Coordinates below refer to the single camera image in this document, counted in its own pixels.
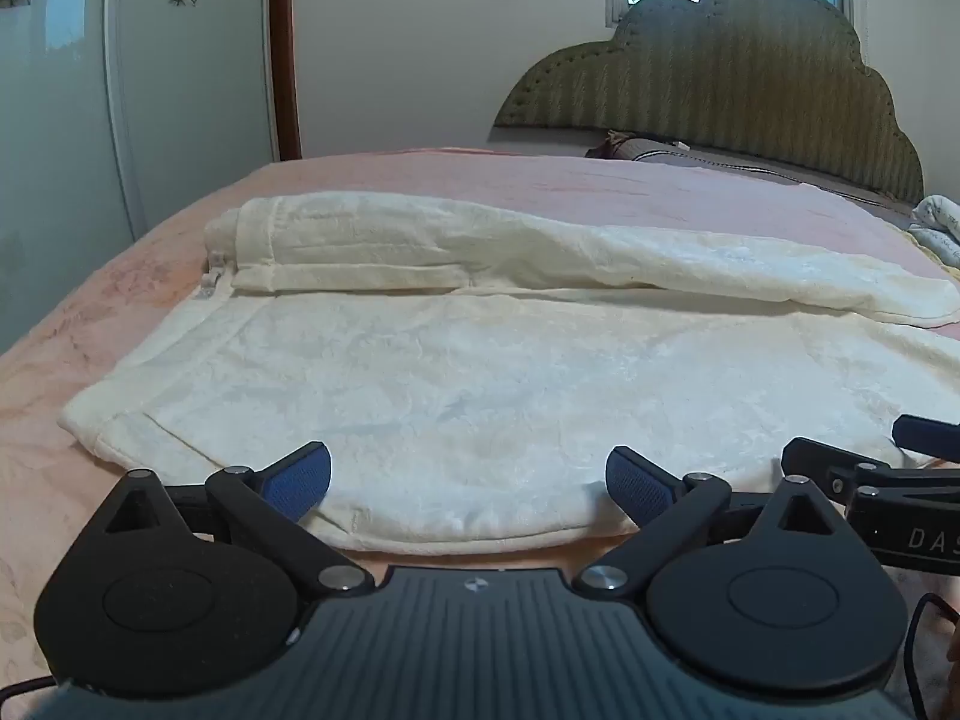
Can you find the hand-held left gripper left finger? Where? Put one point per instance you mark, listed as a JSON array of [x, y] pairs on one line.
[[300, 481]]

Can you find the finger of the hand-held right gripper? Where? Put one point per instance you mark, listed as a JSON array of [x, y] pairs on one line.
[[825, 457], [926, 435]]

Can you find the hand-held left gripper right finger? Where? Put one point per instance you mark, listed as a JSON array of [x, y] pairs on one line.
[[637, 485]]

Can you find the cream white towel blanket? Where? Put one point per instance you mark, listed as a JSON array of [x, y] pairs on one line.
[[450, 390]]

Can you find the yellow striped sheet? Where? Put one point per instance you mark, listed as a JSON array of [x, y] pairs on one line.
[[946, 270]]

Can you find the white printed cloth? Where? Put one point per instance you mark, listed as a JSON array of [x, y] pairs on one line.
[[941, 225]]

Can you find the pink blanket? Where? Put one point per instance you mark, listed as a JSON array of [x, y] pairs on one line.
[[90, 292]]

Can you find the grey pillow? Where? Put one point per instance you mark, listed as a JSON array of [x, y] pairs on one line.
[[720, 159]]

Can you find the green padded headboard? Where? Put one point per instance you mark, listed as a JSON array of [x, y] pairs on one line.
[[720, 67]]

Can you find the flowered glass sliding door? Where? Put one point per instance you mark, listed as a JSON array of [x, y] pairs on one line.
[[75, 127]]

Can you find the brown wooden door frame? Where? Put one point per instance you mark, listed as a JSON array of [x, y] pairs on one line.
[[283, 52]]

